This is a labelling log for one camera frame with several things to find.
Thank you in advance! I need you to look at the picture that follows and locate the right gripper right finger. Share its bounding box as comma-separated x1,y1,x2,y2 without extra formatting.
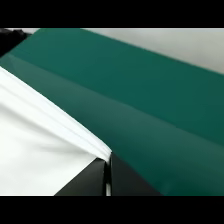
110,153,162,197

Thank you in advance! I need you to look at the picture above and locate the white T-shirt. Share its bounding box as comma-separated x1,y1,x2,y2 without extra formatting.
0,66,113,197

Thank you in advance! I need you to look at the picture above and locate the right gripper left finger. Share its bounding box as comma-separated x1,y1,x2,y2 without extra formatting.
54,160,108,197

